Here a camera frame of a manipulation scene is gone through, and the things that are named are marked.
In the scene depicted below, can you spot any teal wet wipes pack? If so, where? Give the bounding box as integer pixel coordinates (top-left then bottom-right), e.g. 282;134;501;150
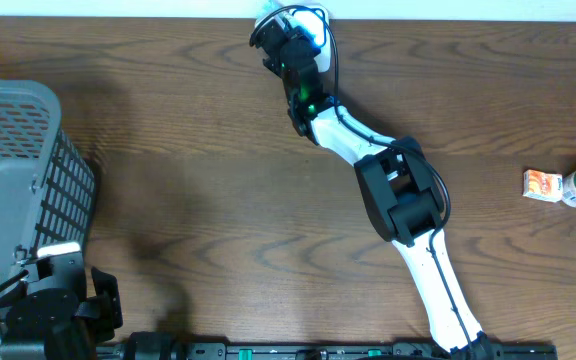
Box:
256;0;282;18

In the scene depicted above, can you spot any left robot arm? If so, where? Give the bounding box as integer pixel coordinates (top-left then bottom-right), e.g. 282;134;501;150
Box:
0;252;123;360

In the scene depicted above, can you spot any white barcode scanner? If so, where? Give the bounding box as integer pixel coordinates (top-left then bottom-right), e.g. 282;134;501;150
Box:
290;3;331;73

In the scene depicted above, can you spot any small orange box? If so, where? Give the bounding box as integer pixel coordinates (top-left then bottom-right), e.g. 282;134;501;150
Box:
522;169;563;203

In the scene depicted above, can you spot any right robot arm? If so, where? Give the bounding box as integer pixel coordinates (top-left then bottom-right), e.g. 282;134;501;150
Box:
249;5;496;359

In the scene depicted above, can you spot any grey plastic basket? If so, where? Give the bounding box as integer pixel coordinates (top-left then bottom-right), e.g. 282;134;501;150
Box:
0;76;98;360

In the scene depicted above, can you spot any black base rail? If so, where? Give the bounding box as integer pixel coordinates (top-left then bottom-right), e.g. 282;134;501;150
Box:
96;332;558;360

